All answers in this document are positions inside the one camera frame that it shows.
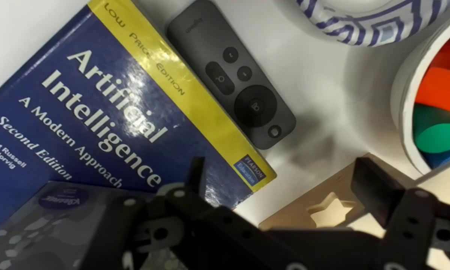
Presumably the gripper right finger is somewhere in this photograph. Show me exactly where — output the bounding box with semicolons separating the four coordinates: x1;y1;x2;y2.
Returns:
350;157;450;270

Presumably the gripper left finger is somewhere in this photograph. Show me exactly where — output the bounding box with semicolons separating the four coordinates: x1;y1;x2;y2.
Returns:
79;157;304;270

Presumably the wooden shape sorter lid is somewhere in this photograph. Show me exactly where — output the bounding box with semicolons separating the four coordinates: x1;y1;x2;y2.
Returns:
258;152;450;270

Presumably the white shape sorter bucket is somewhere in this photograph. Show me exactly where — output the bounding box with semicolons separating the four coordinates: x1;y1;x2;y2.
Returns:
390;11;450;177

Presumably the blue block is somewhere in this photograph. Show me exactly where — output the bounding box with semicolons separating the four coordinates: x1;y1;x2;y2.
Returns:
422;144;450;169

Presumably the green cylinder block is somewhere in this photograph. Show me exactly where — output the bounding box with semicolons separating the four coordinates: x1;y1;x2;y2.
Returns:
412;103;450;154

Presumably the orange block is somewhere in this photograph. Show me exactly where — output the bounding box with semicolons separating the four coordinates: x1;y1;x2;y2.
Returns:
414;66;450;113

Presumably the black remote control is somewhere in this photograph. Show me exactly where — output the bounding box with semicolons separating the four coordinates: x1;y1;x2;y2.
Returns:
166;0;297;150

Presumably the blue and yellow book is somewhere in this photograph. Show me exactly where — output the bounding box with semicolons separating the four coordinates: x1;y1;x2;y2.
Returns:
0;0;278;240

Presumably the grey tissue box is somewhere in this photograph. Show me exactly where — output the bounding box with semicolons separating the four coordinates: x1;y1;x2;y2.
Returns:
0;181;195;270

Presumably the blue patterned paper bowl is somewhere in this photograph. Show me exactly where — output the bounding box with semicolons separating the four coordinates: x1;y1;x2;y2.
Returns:
295;0;449;48

